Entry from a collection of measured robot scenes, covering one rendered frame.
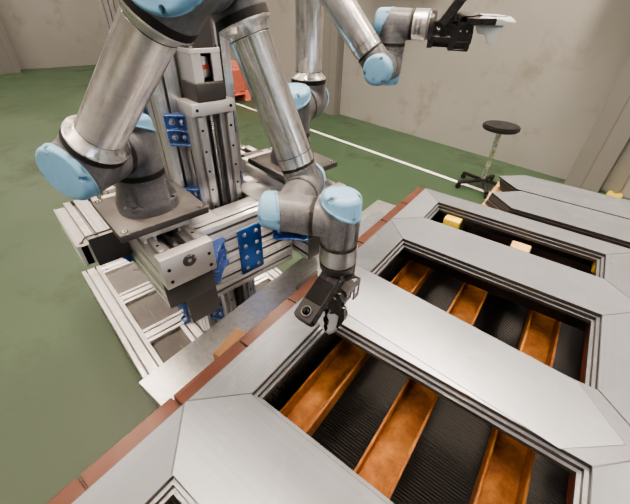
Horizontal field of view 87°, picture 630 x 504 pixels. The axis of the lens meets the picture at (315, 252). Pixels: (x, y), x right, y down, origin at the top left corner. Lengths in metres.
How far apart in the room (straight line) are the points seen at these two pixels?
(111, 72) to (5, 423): 1.70
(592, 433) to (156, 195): 1.04
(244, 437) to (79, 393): 1.39
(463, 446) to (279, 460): 0.57
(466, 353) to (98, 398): 1.60
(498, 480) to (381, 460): 0.24
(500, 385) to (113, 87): 0.90
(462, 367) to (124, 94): 0.83
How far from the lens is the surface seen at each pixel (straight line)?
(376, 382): 1.11
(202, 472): 0.69
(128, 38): 0.63
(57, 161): 0.78
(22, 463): 1.93
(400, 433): 0.90
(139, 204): 0.92
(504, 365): 0.88
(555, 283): 1.19
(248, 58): 0.68
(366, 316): 0.87
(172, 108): 1.10
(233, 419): 0.72
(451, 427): 1.10
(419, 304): 0.93
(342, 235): 0.61
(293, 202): 0.62
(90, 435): 1.85
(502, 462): 0.96
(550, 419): 0.85
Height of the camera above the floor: 1.47
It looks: 37 degrees down
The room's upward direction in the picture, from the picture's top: 2 degrees clockwise
